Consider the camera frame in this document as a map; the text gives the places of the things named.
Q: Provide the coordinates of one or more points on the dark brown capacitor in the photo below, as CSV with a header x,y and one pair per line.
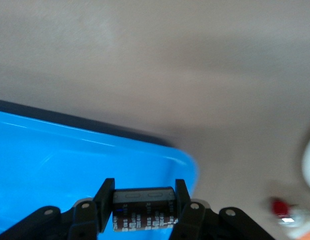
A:
x,y
142,215

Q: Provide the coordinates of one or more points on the red white push button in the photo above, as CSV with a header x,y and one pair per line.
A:
x,y
282,208

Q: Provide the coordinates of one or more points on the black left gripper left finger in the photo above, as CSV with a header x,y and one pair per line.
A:
x,y
82,220

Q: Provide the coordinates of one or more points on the white curved plastic bracket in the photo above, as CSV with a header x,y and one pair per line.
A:
x,y
309,162

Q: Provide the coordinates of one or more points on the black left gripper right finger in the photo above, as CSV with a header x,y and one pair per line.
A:
x,y
195,222

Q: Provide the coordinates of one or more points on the blue plastic tray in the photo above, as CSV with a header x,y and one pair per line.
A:
x,y
70,160

